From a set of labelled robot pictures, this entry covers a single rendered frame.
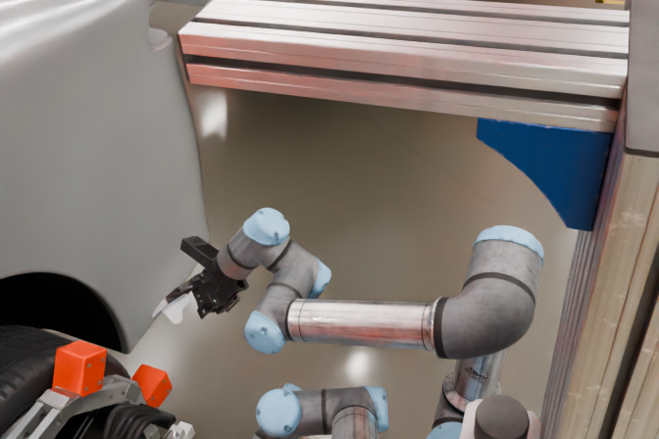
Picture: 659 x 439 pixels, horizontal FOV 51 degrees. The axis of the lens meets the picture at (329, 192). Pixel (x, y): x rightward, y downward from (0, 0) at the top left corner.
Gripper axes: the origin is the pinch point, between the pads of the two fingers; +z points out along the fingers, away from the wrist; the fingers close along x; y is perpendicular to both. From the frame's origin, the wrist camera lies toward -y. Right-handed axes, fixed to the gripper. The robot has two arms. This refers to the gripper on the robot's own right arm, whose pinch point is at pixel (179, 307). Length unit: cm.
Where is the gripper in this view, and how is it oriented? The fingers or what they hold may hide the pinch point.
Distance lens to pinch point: 152.9
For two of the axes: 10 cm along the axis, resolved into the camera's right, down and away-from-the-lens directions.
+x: 6.4, -0.7, 7.7
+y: 4.9, 8.0, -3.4
